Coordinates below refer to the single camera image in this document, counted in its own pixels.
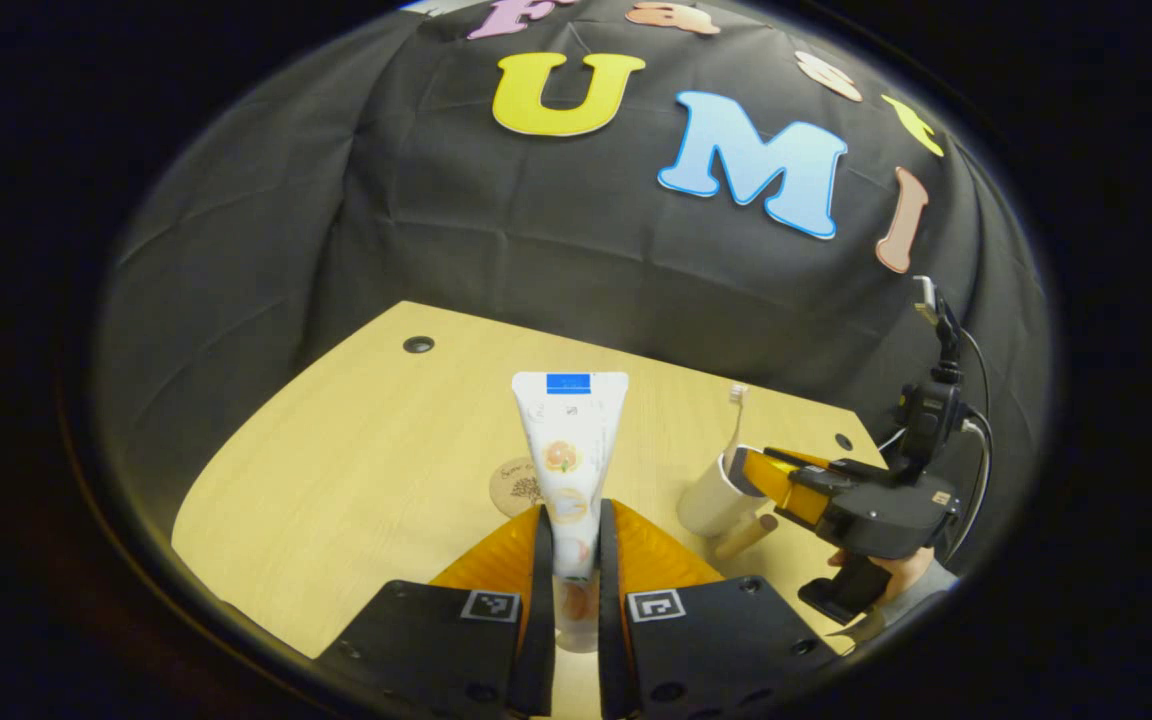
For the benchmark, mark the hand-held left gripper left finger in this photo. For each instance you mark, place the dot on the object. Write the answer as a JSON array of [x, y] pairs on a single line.
[[541, 620]]

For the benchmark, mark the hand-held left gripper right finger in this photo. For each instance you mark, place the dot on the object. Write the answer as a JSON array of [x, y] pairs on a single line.
[[608, 620]]

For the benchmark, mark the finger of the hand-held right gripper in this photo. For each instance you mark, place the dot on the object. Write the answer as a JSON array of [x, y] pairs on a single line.
[[836, 470], [786, 490]]

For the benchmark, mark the white cup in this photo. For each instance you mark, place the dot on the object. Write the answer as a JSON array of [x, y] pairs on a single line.
[[711, 505]]

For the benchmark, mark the beige toothbrush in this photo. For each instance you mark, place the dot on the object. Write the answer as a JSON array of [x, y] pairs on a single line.
[[736, 420]]

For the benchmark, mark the round cork coaster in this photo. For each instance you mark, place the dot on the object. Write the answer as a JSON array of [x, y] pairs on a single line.
[[511, 485]]

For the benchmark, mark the white toothpaste tube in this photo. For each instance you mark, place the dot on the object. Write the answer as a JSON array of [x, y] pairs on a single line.
[[568, 440]]

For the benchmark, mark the black backdrop cloth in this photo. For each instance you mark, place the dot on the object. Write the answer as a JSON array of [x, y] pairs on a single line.
[[496, 240]]

